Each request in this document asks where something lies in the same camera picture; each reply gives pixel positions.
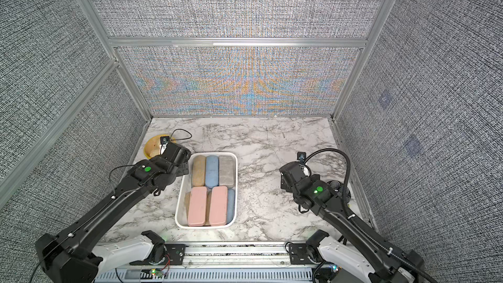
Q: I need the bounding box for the tan glasses case front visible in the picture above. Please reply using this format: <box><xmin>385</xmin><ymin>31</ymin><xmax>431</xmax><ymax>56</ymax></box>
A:
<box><xmin>191</xmin><ymin>155</ymin><xmax>206</xmax><ymax>187</ymax></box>

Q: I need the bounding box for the tan glasses case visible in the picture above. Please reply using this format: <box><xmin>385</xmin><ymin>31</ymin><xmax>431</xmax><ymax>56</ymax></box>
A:
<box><xmin>191</xmin><ymin>155</ymin><xmax>206</xmax><ymax>187</ymax></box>
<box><xmin>204</xmin><ymin>191</ymin><xmax>212</xmax><ymax>227</ymax></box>
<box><xmin>184</xmin><ymin>192</ymin><xmax>191</xmax><ymax>215</ymax></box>

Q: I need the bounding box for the pink glasses case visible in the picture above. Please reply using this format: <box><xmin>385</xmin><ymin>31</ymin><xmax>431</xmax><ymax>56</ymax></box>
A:
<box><xmin>208</xmin><ymin>186</ymin><xmax>228</xmax><ymax>227</ymax></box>
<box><xmin>187</xmin><ymin>186</ymin><xmax>208</xmax><ymax>227</ymax></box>

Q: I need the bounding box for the grey rectangular glasses case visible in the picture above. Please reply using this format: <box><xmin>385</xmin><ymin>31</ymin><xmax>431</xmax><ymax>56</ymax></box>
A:
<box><xmin>219</xmin><ymin>155</ymin><xmax>236</xmax><ymax>188</ymax></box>

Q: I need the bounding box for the tan glasses case back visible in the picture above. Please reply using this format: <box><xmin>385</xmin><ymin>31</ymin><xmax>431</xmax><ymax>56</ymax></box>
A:
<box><xmin>204</xmin><ymin>191</ymin><xmax>212</xmax><ymax>227</ymax></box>

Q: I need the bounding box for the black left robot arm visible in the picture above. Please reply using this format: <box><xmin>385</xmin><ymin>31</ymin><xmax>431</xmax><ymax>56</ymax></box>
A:
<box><xmin>35</xmin><ymin>142</ymin><xmax>191</xmax><ymax>282</ymax></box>

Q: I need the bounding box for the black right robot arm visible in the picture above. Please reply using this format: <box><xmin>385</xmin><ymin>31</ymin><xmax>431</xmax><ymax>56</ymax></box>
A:
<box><xmin>280</xmin><ymin>162</ymin><xmax>428</xmax><ymax>282</ymax></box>

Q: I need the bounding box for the white plastic storage tray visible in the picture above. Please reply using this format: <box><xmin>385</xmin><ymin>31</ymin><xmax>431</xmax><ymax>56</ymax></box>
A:
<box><xmin>175</xmin><ymin>152</ymin><xmax>238</xmax><ymax>229</ymax></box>

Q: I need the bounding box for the yellow bamboo steamer basket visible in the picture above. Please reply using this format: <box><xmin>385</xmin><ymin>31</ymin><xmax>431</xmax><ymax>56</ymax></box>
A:
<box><xmin>144</xmin><ymin>134</ymin><xmax>171</xmax><ymax>159</ymax></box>

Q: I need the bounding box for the dark round object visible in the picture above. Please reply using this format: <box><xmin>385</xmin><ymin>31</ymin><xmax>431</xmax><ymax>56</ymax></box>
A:
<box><xmin>327</xmin><ymin>180</ymin><xmax>342</xmax><ymax>191</ymax></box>

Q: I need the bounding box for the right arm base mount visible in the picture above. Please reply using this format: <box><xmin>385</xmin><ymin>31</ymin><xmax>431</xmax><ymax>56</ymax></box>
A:
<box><xmin>284</xmin><ymin>242</ymin><xmax>324</xmax><ymax>266</ymax></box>

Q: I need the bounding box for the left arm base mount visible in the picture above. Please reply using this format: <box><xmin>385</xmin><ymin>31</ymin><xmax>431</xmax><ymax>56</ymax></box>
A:
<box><xmin>129</xmin><ymin>244</ymin><xmax>186</xmax><ymax>267</ymax></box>

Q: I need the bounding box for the aluminium front rail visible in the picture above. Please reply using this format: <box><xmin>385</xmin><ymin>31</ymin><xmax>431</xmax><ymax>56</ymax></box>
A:
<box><xmin>70</xmin><ymin>241</ymin><xmax>406</xmax><ymax>283</ymax></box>

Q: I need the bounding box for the black corrugated cable conduit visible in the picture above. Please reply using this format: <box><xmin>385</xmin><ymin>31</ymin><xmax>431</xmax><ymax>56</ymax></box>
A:
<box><xmin>304</xmin><ymin>148</ymin><xmax>439</xmax><ymax>283</ymax></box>

